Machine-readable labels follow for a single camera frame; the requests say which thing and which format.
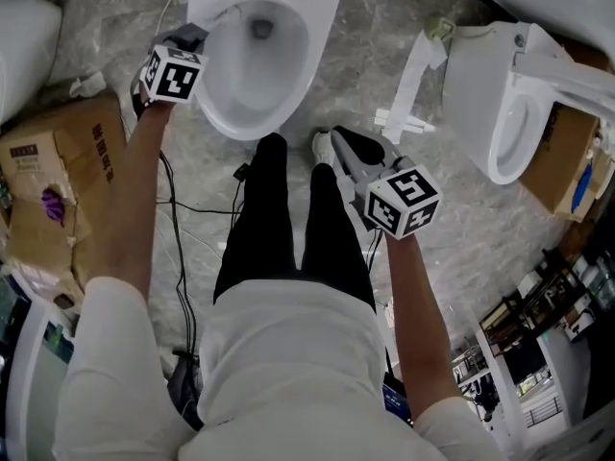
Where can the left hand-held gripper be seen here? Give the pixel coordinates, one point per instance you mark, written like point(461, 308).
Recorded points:
point(173, 77)

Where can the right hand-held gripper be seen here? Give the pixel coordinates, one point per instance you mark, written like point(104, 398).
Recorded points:
point(403, 204)

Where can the white oval toilet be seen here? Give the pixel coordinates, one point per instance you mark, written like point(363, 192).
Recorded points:
point(250, 89)

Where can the person's left forearm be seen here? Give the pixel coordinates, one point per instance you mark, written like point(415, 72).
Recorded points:
point(130, 200)

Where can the person's right forearm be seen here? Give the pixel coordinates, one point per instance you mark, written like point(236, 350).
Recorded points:
point(418, 329)

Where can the square-sided white toilet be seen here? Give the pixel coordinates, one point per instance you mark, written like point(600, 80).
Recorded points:
point(475, 94)

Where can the person's right white shoe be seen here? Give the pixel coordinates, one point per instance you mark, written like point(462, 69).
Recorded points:
point(322, 149)

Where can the white plastic bar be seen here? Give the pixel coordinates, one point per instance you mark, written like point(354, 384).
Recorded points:
point(413, 125)

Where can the white paper strip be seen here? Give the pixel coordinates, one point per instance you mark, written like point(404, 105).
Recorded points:
point(408, 84)

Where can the crumpled white paper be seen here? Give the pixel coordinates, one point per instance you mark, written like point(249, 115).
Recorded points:
point(86, 85)

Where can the person's black trousers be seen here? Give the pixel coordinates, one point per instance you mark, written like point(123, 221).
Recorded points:
point(259, 233)

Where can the pale green plastic object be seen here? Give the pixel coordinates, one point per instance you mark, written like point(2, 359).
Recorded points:
point(439, 27)

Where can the large torn cardboard box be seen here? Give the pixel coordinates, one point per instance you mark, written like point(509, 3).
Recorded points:
point(72, 132)

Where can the plain cardboard box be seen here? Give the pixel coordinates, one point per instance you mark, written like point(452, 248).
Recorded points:
point(557, 171)

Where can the blue plastic item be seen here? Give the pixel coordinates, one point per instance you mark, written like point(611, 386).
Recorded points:
point(582, 187)

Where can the purple cloth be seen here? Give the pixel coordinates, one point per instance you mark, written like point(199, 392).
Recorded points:
point(52, 204)

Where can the black shelf rack with goods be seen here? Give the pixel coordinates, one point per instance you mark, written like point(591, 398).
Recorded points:
point(538, 300)

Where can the person's white shirt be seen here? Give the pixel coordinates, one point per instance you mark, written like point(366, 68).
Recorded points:
point(288, 377)

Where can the black device with blue screen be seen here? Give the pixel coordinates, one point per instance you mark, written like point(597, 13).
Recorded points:
point(395, 396)

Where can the black smartphone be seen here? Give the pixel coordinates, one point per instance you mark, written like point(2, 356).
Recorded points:
point(62, 300)

